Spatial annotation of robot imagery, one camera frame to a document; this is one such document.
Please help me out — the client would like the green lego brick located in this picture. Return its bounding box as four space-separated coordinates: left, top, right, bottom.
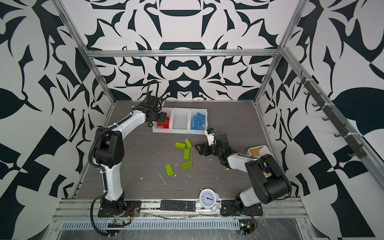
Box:
181 161 193 170
165 164 174 176
185 139 192 150
175 142 187 150
184 149 190 160

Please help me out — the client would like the red lego brick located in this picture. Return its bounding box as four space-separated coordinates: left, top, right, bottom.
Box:
156 117 170 129

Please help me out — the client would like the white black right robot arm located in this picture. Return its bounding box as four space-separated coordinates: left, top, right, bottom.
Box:
195 134 292 217

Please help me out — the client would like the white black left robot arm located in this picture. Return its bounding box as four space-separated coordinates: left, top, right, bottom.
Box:
88 96 167 216

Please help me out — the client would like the white left storage bin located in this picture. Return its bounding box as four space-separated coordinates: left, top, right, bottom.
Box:
152 108 174 133

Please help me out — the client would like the white storage bin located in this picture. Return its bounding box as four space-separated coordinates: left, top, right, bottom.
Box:
171 108 191 134
189 109 208 135
152 108 174 133

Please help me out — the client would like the white middle storage bin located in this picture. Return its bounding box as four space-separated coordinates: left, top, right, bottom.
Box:
171 108 191 134

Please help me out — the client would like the white tissue box wooden top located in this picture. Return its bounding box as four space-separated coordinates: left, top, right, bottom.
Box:
246 145 272 158

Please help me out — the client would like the white right storage bin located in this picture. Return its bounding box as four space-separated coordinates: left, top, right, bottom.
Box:
189 109 208 135

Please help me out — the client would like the white analog clock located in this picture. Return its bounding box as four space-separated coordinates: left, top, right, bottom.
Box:
199 189 220 212

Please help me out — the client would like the black remote control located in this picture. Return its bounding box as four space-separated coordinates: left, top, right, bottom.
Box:
160 200 196 212

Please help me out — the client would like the small green circuit board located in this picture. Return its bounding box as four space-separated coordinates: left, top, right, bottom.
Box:
240 222 257 236

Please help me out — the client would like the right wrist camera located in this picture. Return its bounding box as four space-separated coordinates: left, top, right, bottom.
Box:
205 128 216 146

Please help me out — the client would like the white cable duct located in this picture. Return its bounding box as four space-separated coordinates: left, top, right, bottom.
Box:
61 219 240 231

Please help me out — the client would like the grey wall hook rail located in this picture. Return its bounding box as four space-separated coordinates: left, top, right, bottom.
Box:
298 76 368 159

